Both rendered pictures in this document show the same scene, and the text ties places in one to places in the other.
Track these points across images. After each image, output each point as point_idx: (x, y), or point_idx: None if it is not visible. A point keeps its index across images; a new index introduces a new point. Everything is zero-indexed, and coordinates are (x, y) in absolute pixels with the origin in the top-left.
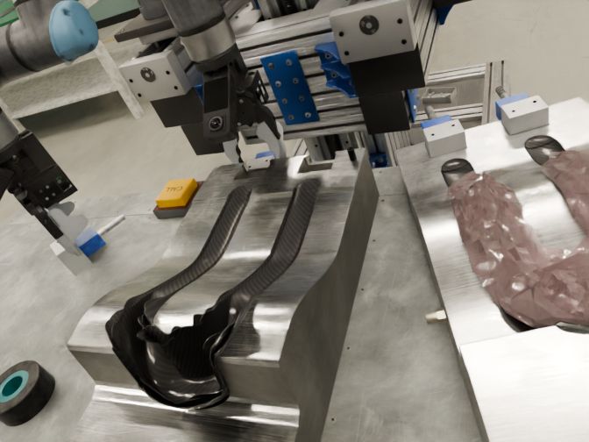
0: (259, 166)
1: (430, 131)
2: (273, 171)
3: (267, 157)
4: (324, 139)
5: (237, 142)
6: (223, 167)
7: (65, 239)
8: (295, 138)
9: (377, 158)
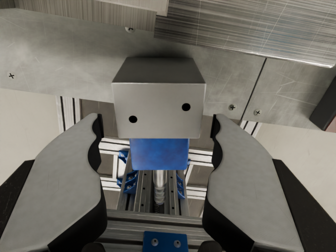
0: (149, 99)
1: None
2: None
3: (133, 133)
4: (164, 212)
5: (209, 179)
6: (284, 28)
7: None
8: (180, 216)
9: (129, 188)
